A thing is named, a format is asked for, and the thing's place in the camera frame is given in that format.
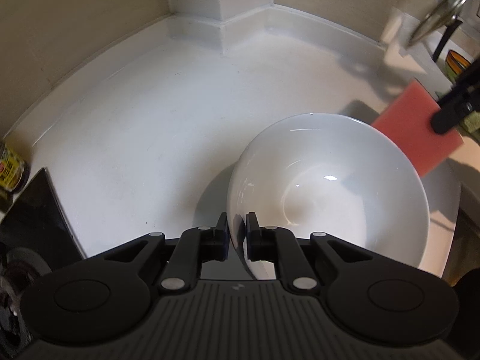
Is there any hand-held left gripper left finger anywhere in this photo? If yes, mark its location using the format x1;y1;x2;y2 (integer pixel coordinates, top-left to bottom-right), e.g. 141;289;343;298
103;212;229;295

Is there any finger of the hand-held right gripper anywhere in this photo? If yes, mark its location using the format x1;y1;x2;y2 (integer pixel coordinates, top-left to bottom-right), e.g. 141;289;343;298
430;97;480;134
437;57;480;106

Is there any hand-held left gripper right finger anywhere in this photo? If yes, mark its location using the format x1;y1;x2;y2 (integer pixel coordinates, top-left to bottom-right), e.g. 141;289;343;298
245;212;373;295

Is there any pink sponge with green backing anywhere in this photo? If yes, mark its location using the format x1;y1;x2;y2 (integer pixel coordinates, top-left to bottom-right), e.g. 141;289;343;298
370;79;465;178

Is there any white ceramic bowl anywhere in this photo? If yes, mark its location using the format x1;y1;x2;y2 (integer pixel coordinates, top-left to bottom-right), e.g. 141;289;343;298
226;112;429;281

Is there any colourful striped bowl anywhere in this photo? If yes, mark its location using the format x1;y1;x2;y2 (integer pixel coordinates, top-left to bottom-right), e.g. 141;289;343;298
445;49;473;83

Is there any metal rimmed glass lid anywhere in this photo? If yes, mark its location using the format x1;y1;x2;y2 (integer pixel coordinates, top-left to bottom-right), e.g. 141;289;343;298
408;0;477;49

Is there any black glass gas stove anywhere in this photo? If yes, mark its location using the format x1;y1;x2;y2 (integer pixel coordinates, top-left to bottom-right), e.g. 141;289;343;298
0;167;88;349

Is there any gas burner with pot support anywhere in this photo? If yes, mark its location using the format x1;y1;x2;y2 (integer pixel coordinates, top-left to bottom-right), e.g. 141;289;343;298
0;247;54;349

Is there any yellow label sauce jar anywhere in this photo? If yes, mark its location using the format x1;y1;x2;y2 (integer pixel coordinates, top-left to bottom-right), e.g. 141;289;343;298
0;139;31;200

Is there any black utensil handle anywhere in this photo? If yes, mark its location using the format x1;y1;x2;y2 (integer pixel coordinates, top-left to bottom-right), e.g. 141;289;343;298
431;18;464;63

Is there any white wall fixture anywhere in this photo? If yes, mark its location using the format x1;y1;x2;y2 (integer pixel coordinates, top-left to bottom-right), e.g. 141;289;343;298
379;7;423;59

